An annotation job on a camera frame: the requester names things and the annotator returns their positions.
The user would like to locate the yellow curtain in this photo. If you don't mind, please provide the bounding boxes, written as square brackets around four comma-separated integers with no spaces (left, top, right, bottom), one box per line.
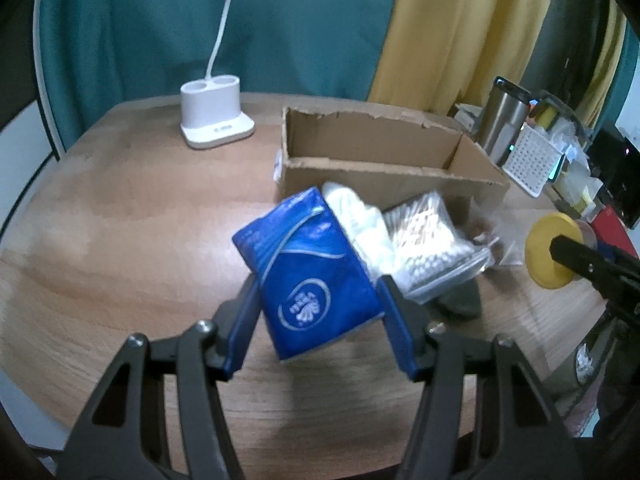
[369,0,550,114]

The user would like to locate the cotton swab bag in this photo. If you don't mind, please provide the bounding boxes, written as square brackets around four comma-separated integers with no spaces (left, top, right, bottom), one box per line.
[383,192,494,304]

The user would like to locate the brown cardboard box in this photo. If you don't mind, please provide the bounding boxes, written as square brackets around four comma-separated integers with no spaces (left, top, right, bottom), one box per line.
[274,106,510,210]

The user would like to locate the stainless steel tumbler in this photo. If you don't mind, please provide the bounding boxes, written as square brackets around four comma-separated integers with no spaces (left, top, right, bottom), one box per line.
[475,76,532,165]

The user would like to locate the yellow lid red jar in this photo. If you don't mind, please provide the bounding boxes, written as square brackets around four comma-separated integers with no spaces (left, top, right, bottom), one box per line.
[524,211,599,291]

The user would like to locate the red box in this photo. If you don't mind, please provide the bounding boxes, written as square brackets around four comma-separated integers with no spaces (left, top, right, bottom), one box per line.
[590,206,638,258]

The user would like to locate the teal curtain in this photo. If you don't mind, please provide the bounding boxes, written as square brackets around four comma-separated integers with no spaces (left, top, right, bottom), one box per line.
[39,0,394,146]

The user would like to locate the blue tissue pack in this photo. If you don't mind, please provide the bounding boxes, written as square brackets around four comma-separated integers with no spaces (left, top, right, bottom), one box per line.
[232,188,383,361]

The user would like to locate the yellow green sponge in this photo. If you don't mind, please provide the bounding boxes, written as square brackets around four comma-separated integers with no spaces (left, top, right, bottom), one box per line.
[533,102,559,131]

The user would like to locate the white desk lamp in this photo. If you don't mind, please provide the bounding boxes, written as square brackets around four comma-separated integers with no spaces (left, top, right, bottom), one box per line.
[180,0,255,150]

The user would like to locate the white perforated plastic basket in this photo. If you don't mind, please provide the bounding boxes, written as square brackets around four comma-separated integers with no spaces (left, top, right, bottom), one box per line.
[502,125,562,198]

